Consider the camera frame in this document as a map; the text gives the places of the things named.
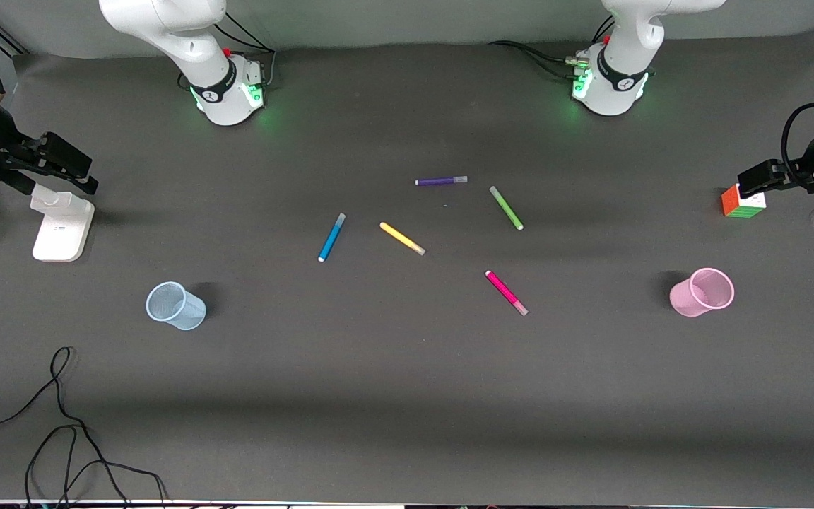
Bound blue marker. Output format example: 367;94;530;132
317;213;346;263

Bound pink marker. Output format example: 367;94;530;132
485;269;529;317

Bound colourful puzzle cube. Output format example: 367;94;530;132
721;182;767;219

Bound white stand with base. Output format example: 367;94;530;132
31;184;95;263

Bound pink mesh cup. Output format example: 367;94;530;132
669;267;736;317

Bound blue mesh cup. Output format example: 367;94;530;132
146;281;207;331

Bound green marker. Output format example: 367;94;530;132
489;185;524;231

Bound yellow marker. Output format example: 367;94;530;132
379;221;426;257

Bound thin black table cable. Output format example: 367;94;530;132
0;346;90;471
24;424;167;509

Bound black right base cables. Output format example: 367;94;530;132
179;13;277;91

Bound black base cables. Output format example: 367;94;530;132
179;13;277;91
488;18;616;80

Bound black left base cables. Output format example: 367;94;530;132
488;18;616;80

